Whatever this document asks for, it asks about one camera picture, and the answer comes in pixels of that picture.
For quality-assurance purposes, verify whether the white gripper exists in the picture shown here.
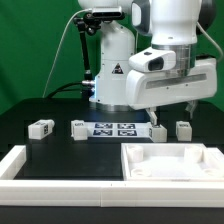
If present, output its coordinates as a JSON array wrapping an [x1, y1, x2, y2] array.
[[126, 58, 217, 126]]

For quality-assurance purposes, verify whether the white square tabletop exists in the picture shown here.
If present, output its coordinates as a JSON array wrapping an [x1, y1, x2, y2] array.
[[121, 143, 224, 182]]

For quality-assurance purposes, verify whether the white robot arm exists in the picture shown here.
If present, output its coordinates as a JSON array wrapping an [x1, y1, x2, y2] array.
[[78, 0, 217, 125]]

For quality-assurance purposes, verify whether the fiducial marker sheet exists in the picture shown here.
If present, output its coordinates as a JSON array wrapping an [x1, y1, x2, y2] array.
[[86, 122, 149, 138]]

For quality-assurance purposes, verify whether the white U-shaped fence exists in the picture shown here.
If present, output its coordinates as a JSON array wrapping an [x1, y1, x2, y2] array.
[[0, 145, 224, 208]]

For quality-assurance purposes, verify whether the black cable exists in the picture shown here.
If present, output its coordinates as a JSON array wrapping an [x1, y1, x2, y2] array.
[[46, 79, 96, 99]]

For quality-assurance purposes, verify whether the grey camera on mount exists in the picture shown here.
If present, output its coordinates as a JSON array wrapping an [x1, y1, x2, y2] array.
[[91, 6, 125, 20]]

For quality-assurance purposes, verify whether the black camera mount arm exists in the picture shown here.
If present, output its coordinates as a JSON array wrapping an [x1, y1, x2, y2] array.
[[73, 13, 101, 80]]

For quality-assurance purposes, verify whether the white cable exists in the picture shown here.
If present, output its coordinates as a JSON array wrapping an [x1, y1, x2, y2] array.
[[42, 8, 92, 98]]

